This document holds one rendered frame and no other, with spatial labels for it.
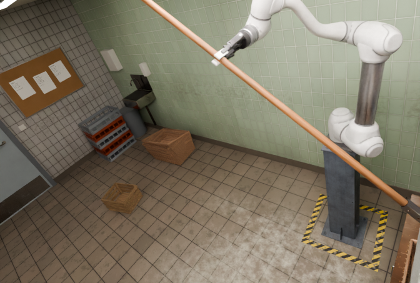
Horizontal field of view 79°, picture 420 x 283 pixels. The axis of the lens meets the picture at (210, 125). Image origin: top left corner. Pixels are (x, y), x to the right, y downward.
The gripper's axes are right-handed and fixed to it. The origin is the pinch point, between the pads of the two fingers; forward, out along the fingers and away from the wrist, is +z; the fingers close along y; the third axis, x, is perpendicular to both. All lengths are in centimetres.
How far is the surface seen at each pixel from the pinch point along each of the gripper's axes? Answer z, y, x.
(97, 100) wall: -85, 345, 224
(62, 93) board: -42, 314, 250
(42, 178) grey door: 62, 391, 183
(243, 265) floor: 8, 172, -102
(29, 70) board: -21, 275, 285
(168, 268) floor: 48, 213, -54
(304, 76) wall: -125, 70, -35
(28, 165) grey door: 64, 368, 204
